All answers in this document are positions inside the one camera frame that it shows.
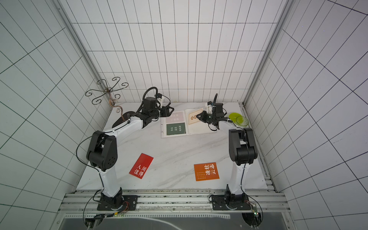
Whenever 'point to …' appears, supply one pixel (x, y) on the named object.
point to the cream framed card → (192, 117)
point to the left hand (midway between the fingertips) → (170, 111)
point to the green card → (175, 129)
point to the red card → (141, 166)
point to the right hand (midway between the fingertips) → (199, 112)
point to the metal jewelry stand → (113, 97)
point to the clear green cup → (242, 121)
